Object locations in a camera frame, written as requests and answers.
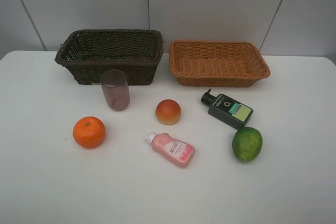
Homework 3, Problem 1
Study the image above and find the red-yellow peach fruit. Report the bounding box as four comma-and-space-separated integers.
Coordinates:
155, 99, 181, 125

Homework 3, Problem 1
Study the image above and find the dark green pump bottle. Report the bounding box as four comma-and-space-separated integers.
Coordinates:
201, 89, 253, 130

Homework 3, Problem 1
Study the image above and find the pink bottle white cap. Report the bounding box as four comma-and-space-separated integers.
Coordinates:
145, 133, 195, 168

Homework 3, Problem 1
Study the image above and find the green lime fruit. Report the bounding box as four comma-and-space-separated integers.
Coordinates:
232, 127, 263, 163

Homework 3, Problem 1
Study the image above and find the orange wicker basket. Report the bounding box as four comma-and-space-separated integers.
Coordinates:
169, 40, 270, 88

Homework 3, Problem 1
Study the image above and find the dark brown wicker basket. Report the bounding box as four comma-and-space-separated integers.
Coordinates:
55, 29, 163, 86

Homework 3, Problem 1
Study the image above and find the purple translucent plastic cup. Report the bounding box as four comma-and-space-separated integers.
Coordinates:
100, 69, 130, 111

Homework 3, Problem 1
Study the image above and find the orange tangerine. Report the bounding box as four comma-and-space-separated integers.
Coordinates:
72, 116, 106, 148

